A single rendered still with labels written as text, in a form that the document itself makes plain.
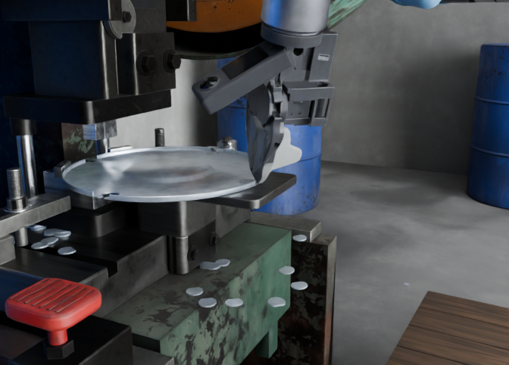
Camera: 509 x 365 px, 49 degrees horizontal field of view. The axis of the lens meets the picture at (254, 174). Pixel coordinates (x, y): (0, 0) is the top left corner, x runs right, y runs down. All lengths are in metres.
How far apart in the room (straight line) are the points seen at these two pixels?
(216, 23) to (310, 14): 0.52
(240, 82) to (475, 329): 0.88
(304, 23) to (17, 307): 0.40
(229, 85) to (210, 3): 0.51
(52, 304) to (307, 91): 0.36
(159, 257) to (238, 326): 0.16
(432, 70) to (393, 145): 0.57
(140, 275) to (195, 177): 0.15
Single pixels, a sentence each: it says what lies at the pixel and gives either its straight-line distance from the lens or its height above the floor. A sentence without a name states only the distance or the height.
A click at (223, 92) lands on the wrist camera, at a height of 0.91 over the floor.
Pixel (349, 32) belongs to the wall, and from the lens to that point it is 4.12.
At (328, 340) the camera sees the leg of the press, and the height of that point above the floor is 0.43.
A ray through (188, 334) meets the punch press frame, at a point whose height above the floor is 0.62.
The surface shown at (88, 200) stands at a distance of 0.82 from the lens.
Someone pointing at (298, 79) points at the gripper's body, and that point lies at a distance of 0.68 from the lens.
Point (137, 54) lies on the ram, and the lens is 0.77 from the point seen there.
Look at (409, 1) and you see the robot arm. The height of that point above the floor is 1.01.
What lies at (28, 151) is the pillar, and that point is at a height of 0.81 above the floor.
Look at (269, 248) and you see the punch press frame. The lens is 0.90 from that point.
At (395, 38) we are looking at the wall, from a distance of 4.05.
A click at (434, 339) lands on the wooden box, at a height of 0.35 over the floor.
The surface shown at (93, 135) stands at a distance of 0.86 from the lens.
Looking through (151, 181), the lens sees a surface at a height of 0.78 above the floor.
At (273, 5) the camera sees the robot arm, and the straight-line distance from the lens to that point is 0.63.
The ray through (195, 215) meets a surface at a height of 0.73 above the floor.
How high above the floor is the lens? 0.98
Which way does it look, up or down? 15 degrees down
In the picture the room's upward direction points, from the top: straight up
